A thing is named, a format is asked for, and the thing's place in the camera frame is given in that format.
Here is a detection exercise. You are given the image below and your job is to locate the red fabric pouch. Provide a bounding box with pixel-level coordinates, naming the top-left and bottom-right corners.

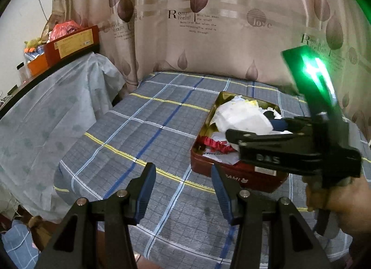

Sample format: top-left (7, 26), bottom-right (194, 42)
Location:
top-left (197, 136), bottom-right (236, 154)

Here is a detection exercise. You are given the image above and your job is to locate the white yellow mesh cloth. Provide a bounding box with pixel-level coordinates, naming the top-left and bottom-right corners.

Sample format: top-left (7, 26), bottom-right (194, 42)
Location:
top-left (209, 95), bottom-right (273, 135)

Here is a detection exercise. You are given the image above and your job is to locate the grey plaid table cloth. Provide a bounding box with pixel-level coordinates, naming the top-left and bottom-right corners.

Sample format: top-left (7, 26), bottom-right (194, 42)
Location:
top-left (54, 72), bottom-right (309, 268)

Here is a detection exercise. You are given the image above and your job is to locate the printed wet wipe packet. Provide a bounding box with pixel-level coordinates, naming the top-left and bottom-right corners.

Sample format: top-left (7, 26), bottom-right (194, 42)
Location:
top-left (203, 150), bottom-right (240, 165)

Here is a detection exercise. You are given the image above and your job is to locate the red yellow cardboard box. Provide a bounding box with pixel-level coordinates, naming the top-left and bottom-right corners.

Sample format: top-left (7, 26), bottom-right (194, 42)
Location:
top-left (27, 25), bottom-right (99, 77)

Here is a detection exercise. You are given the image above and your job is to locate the red plastic bag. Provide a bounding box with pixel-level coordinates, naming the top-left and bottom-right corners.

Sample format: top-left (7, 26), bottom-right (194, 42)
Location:
top-left (49, 20), bottom-right (83, 42)

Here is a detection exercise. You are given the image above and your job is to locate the beige leaf print curtain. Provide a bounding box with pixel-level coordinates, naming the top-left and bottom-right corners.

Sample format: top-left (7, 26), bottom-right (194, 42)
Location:
top-left (45, 0), bottom-right (370, 136)

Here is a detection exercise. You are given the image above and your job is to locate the translucent plastic cover sheet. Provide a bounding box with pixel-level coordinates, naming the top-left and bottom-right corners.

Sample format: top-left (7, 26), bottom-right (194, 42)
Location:
top-left (1, 53), bottom-right (125, 221)

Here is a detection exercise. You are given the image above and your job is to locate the red gold tin tray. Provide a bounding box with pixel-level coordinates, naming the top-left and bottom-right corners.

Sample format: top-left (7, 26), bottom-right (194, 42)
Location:
top-left (191, 91), bottom-right (289, 193)

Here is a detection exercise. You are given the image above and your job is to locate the person's right hand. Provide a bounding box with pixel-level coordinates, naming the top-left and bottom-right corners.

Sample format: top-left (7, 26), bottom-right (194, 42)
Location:
top-left (302, 176), bottom-right (370, 238)

